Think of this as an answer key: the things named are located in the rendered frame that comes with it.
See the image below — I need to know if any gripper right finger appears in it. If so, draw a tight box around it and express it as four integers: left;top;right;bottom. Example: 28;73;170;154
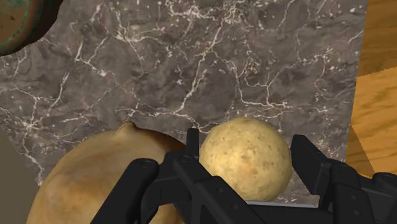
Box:
289;134;397;224

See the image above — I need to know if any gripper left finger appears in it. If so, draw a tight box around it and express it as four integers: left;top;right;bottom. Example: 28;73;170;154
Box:
90;128;258;224

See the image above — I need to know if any small round yellow potato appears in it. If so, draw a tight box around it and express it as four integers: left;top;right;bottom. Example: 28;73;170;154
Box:
198;117;293;202

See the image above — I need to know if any brown bowl with green rim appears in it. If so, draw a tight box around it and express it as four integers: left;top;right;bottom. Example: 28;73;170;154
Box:
0;0;64;57

